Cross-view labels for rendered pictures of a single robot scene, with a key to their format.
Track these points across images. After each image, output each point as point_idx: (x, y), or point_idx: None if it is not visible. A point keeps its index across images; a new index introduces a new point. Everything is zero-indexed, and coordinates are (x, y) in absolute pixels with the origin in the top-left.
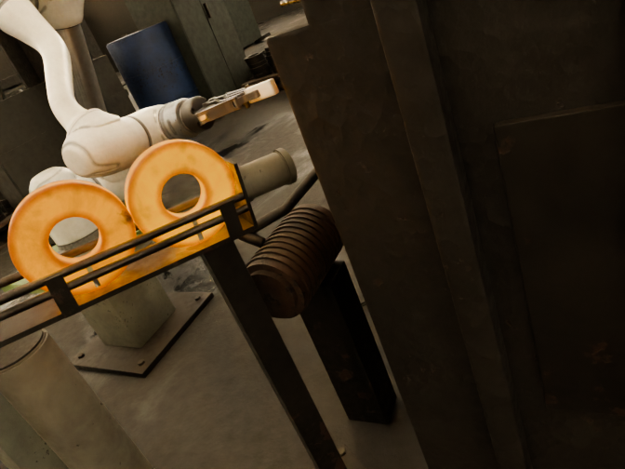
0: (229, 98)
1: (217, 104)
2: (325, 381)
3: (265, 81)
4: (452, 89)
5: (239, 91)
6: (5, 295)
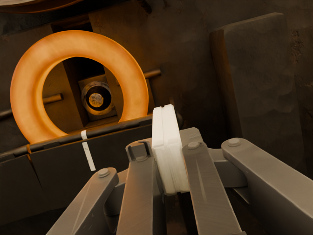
0: (215, 175)
1: (300, 186)
2: None
3: (161, 113)
4: None
5: (136, 184)
6: None
